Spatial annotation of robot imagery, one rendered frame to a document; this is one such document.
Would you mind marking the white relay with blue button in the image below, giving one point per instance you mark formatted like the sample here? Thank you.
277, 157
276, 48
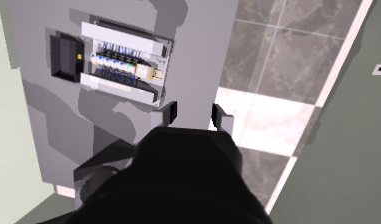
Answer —
108, 62
122, 65
94, 58
101, 60
115, 63

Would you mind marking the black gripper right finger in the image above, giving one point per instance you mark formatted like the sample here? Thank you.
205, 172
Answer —
221, 120

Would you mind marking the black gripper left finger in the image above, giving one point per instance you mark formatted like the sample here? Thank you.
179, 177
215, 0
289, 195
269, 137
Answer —
164, 116

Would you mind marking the white relay panel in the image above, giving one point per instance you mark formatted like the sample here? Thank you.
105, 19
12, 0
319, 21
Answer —
150, 80

